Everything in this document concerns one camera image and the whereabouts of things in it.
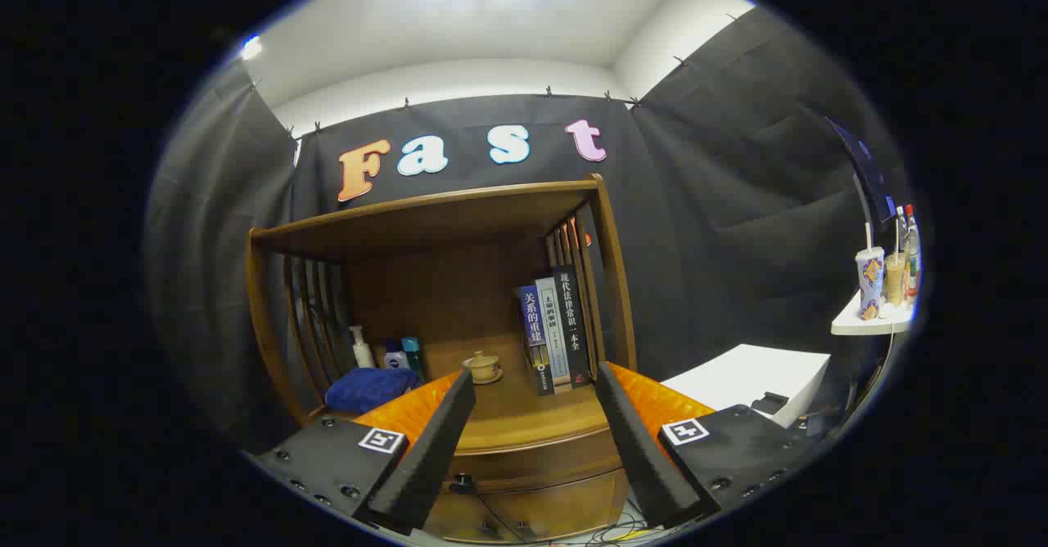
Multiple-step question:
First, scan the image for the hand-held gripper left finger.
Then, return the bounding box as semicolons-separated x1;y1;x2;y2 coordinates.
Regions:
254;367;477;536

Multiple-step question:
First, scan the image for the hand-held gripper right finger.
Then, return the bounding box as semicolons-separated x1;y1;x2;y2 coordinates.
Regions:
594;361;820;530

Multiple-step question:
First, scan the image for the brown wooden drawer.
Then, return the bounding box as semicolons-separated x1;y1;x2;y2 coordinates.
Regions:
442;428;627;495

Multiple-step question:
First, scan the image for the wooden countertop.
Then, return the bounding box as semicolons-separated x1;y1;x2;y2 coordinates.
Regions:
311;332;623;458

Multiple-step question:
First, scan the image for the brown wooden cabinet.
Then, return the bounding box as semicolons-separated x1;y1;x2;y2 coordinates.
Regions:
246;174;639;544

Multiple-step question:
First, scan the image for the blue folded towel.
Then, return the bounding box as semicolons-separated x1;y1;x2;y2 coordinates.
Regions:
326;367;422;414

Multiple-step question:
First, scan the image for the teal blue bottle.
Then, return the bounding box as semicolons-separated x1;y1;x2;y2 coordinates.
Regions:
401;337;427;382

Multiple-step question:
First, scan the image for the beige lidded teacup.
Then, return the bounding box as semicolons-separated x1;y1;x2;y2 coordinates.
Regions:
463;350;500;381

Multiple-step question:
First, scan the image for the white box unit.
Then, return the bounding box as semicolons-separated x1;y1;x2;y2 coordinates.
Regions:
662;344;832;429

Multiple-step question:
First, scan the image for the light grey book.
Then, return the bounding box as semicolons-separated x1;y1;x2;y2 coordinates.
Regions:
535;278;572;392

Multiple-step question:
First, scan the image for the black book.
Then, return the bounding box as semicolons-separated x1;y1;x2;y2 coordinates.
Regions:
553;265;592;388

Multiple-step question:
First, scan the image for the white shelf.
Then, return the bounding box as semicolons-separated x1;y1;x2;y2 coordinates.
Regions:
831;289;914;337

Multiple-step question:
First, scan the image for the patterned paper cup with straw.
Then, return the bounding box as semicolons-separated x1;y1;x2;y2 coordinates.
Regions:
856;221;887;321

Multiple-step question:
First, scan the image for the beige drink cup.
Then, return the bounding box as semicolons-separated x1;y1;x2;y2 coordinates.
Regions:
884;240;908;306

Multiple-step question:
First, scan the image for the red capped bottle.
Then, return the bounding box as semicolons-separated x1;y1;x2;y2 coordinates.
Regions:
905;205;922;301

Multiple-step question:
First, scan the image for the dark monitor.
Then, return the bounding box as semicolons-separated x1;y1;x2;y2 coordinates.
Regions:
823;115;897;233

